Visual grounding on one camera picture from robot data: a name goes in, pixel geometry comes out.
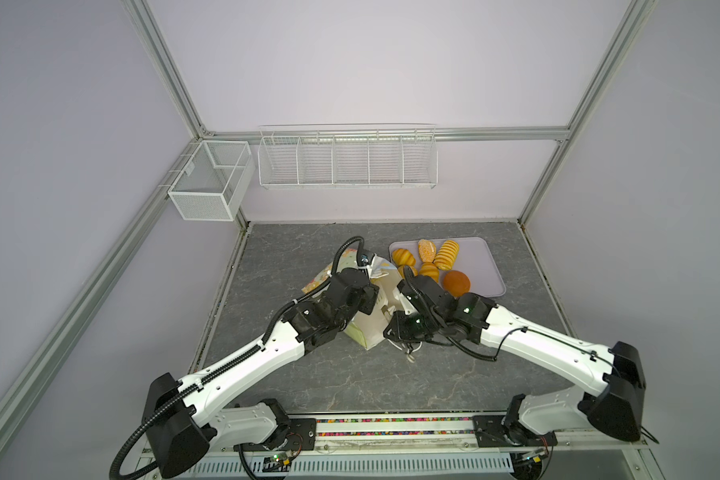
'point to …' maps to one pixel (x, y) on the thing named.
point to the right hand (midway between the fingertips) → (385, 336)
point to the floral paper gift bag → (368, 328)
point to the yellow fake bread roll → (402, 257)
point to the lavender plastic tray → (470, 255)
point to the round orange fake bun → (456, 282)
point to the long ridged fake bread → (447, 254)
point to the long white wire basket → (348, 156)
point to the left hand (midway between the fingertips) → (368, 282)
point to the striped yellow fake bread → (429, 269)
